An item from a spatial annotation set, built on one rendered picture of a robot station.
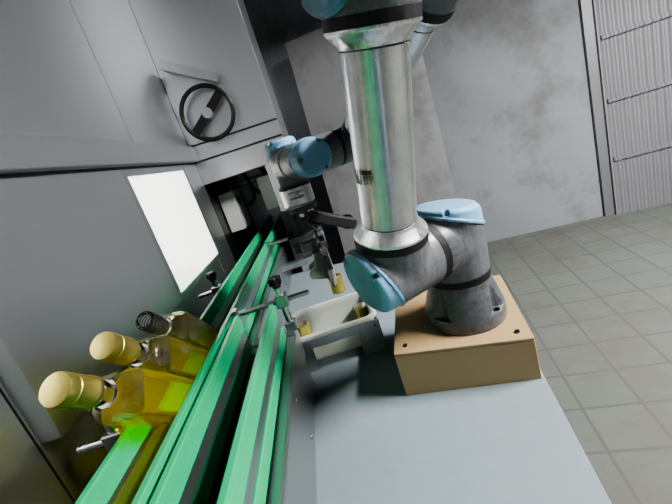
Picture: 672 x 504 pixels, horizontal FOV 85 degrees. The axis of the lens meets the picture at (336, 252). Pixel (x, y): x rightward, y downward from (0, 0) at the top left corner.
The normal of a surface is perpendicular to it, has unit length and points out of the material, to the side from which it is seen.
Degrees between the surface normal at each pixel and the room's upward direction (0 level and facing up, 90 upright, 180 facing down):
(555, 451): 0
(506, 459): 0
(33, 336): 90
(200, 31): 90
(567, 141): 90
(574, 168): 90
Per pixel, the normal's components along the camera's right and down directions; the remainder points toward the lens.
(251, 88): 0.07, 0.25
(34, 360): 0.95, -0.31
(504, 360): -0.18, 0.32
